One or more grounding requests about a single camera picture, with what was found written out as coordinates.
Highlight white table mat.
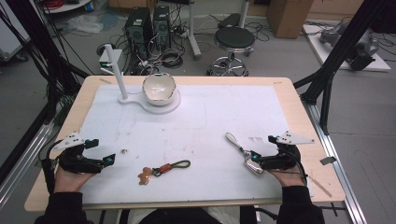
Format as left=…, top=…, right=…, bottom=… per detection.
left=78, top=84, right=314, bottom=204

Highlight coiled black cable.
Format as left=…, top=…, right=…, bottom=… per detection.
left=159, top=49, right=185, bottom=70

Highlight white round table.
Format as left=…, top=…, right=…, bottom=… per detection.
left=39, top=0, right=93, bottom=14

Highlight grey machine part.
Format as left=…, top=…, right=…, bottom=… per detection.
left=319, top=21, right=381, bottom=72

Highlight thin wooden strip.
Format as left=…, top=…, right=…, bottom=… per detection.
left=308, top=175, right=333, bottom=199

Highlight slim black computer tower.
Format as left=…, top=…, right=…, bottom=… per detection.
left=152, top=5, right=172, bottom=51

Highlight light wooden table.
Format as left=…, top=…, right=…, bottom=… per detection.
left=23, top=75, right=347, bottom=213

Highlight grey metal stand leg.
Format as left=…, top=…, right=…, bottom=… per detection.
left=186, top=0, right=203, bottom=61

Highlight person's left hand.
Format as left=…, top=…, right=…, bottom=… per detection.
left=54, top=166, right=96, bottom=194

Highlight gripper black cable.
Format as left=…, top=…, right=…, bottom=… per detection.
left=278, top=148, right=310, bottom=188
left=38, top=139, right=64, bottom=195

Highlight clear plastic bag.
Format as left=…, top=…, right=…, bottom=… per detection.
left=65, top=14, right=105, bottom=35

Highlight black frame strut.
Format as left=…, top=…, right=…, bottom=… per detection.
left=293, top=0, right=396, bottom=135
left=0, top=0, right=92, bottom=125

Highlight person's right hand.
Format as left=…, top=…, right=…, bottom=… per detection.
left=267, top=167, right=308, bottom=188

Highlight aluminium rail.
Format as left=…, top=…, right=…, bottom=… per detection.
left=303, top=101, right=369, bottom=224
left=0, top=122, right=54, bottom=208

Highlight person's dark clothed body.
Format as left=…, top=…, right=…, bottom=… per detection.
left=118, top=205, right=260, bottom=224

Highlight white floor board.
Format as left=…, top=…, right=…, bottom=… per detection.
left=302, top=23, right=392, bottom=73

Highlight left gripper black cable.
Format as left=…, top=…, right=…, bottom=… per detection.
left=38, top=139, right=64, bottom=195

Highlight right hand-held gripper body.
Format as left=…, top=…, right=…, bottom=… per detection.
left=260, top=130, right=316, bottom=172

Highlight brown keychain with green loop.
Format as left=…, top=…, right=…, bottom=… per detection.
left=137, top=159, right=191, bottom=187

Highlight brown cardboard box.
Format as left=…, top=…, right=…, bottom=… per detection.
left=265, top=0, right=315, bottom=40

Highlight black round stool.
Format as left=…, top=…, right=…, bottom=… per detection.
left=206, top=26, right=257, bottom=77

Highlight grey tape piece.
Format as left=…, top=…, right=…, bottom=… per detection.
left=319, top=156, right=338, bottom=166

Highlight white hook stand with base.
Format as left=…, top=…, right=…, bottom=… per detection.
left=100, top=43, right=182, bottom=116

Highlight small white box device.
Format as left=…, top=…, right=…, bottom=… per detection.
left=98, top=49, right=124, bottom=68

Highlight silver metal shoehorn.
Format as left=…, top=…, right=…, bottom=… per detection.
left=224, top=132, right=265, bottom=175

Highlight large black computer tower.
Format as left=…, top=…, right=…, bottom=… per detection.
left=124, top=7, right=154, bottom=61

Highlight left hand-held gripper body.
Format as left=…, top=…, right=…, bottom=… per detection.
left=50, top=130, right=106, bottom=175

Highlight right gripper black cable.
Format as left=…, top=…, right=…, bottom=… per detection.
left=278, top=148, right=310, bottom=188

